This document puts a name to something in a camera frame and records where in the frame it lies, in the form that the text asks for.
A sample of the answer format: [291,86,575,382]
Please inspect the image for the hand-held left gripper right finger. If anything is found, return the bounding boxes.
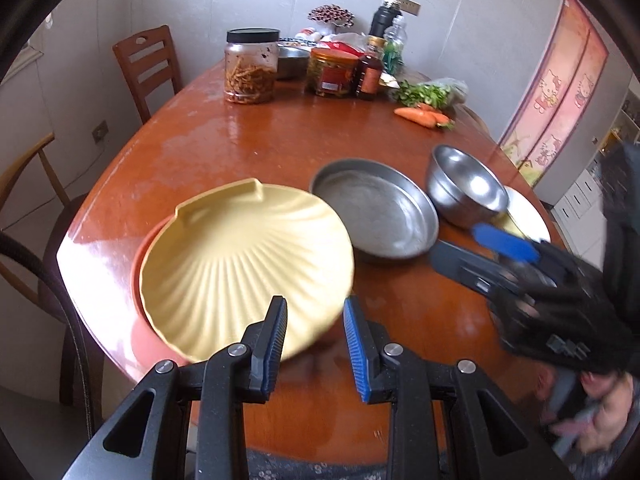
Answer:
[343,296,576,480]

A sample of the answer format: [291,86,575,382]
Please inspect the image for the white plastic bag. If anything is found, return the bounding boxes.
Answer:
[320,32,372,57]

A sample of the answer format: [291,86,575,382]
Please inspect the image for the yellow shell-shaped plate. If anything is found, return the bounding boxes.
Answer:
[139,177,356,363]

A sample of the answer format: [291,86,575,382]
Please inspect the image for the curved light wooden chair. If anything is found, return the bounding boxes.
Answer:
[0,132,106,406]
[455,105,493,136]

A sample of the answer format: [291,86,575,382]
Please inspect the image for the clear jar with black lid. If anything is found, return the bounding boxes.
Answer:
[224,28,280,105]

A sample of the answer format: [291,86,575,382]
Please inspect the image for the bag of green vegetables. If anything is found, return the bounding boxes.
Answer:
[392,77,468,111]

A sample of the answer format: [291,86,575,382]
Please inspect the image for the red-lidded pickle jar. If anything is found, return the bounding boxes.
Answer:
[307,47,362,97]

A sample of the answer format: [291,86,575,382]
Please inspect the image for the grey patterned clothing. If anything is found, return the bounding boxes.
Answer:
[245,449,396,480]

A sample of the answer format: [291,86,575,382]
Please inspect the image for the person's right hand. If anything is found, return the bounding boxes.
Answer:
[532,367,640,461]

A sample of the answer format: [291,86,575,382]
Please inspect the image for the black thermos flask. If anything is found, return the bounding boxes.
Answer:
[369,1,403,41]

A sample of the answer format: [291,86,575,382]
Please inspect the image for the brown slatted wooden chair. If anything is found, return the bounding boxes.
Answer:
[112,25,183,126]

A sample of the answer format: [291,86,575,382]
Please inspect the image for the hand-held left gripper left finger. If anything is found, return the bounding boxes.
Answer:
[60,296,289,480]

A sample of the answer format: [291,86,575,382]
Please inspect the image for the black cable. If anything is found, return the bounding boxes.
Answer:
[0,232,101,436]

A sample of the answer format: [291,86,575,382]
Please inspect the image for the orange plate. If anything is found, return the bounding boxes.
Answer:
[130,215,192,367]

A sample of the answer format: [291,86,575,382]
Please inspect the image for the metal basin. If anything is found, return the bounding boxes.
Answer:
[275,42,312,81]

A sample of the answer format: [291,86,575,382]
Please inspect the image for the clear plastic bottle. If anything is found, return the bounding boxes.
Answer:
[382,15,408,76]

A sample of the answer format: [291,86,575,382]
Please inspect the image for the large carrot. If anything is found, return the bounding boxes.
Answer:
[394,106,437,128]

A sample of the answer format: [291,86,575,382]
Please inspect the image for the red flower ornament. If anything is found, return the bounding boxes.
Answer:
[307,5,356,31]

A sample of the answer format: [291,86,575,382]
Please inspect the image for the dark sauce bottle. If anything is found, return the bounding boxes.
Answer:
[355,36,388,101]

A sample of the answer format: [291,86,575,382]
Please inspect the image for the white shelf cabinet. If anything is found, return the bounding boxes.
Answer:
[550,85,640,256]

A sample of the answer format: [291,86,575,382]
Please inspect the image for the round metal pan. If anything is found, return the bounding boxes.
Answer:
[309,158,440,263]

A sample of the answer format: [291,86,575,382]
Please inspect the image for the metal bowl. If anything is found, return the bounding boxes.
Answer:
[425,144,510,228]

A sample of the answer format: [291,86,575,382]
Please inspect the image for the white bowl with yellow handle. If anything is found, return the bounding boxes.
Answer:
[492,186,552,246]

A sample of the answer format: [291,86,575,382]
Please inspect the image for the pink cartoon cat door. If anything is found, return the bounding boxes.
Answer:
[497,0,611,188]

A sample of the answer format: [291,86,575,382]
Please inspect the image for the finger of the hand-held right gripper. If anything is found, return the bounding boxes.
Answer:
[429,240,526,303]
[471,224,556,272]

